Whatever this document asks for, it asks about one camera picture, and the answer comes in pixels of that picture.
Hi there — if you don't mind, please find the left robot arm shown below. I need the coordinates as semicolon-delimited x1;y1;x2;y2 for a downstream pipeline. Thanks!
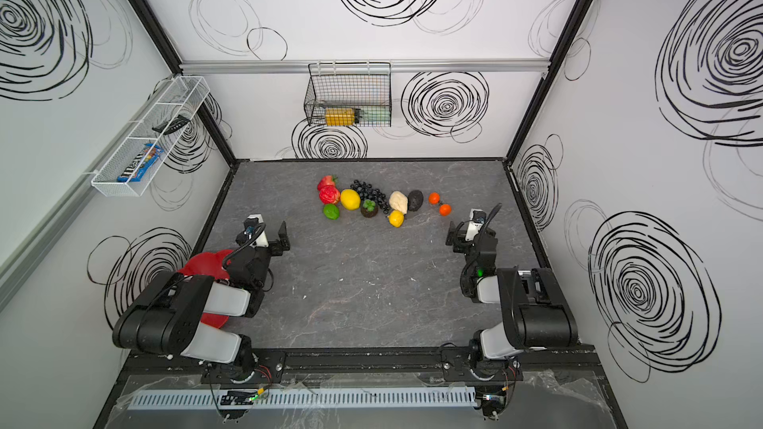
112;214;290;379

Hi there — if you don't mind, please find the white slotted cable duct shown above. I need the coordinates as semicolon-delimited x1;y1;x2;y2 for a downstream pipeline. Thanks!
127;386;477;411

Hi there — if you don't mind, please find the green box in basket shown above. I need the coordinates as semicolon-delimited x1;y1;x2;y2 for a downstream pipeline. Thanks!
358;105;391;127

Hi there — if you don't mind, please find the black wire wall basket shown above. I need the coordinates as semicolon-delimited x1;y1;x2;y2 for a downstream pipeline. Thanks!
303;61;393;127

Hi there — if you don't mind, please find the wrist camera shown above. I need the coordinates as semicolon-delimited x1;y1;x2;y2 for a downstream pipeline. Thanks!
244;214;266;246
465;209;487;242

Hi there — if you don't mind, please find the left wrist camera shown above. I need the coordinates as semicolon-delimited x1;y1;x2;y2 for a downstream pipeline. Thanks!
244;214;266;246

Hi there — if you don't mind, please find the cream garlic bulb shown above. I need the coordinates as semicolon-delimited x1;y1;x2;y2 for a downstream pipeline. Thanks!
389;191;409;215

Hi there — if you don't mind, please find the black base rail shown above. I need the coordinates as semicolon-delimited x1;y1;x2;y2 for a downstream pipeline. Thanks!
116;344;605;387

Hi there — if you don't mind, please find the red apple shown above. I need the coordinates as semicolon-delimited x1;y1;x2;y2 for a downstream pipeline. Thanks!
319;186;341;205

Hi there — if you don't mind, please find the small yellow pear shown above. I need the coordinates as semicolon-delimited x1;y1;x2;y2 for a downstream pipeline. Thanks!
387;210;405;228

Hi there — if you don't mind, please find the white wire wall shelf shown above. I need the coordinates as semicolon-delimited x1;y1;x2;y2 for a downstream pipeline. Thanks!
91;75;211;198

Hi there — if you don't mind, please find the blue candy packet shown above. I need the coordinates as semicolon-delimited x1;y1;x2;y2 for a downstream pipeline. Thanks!
116;143;164;183

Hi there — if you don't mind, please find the black remote control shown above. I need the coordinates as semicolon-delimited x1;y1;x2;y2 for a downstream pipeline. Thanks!
152;114;190;136

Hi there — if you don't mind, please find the green lime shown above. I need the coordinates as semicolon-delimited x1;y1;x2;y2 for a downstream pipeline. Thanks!
323;204;340;220

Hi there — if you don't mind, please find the dark grape bunch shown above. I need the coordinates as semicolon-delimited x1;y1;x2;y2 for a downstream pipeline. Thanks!
350;180;391;215

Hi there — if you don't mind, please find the yellow lemon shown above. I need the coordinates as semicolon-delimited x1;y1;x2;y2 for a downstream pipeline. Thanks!
340;189;362;211

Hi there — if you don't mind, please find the dark avocado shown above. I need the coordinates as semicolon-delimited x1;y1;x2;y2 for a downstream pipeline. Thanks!
407;190;424;212

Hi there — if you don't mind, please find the red flower-shaped fruit bowl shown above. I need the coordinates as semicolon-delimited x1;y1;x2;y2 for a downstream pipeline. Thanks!
179;249;232;329

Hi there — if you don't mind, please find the red strawberry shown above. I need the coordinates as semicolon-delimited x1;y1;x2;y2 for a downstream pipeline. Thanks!
317;175;337;191

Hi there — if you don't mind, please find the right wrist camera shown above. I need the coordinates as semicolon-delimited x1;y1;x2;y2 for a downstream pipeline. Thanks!
465;209;487;242

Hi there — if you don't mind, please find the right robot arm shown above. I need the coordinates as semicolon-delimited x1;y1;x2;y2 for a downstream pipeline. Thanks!
445;220;578;373

